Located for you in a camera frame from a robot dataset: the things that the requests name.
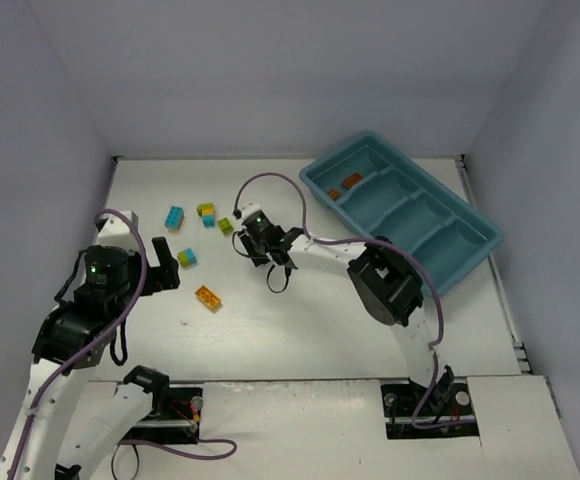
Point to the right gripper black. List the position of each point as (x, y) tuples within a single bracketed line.
[(268, 250)]

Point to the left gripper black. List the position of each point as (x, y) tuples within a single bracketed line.
[(155, 276)]

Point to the small green square lego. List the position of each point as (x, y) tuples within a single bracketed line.
[(225, 226)]

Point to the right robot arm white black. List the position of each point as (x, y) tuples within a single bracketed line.
[(387, 284)]

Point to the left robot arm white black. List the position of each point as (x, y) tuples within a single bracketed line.
[(68, 348)]

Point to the green and blue lego cube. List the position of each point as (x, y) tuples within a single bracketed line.
[(187, 258)]

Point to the blue lego on orange plate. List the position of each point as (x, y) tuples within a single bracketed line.
[(174, 218)]

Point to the orange yellow lego brick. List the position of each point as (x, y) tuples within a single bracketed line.
[(208, 298)]

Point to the green yellow blue lego stack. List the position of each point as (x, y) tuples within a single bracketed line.
[(207, 214)]

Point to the teal divided plastic tray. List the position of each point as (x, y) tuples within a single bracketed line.
[(397, 199)]

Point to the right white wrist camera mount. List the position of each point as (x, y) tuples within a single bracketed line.
[(249, 210)]

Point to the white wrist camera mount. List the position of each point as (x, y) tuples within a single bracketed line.
[(249, 210), (111, 231)]

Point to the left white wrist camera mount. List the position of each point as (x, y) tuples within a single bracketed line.
[(111, 231)]

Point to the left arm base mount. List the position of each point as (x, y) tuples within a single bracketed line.
[(178, 421)]

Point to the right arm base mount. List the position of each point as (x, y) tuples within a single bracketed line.
[(452, 414)]

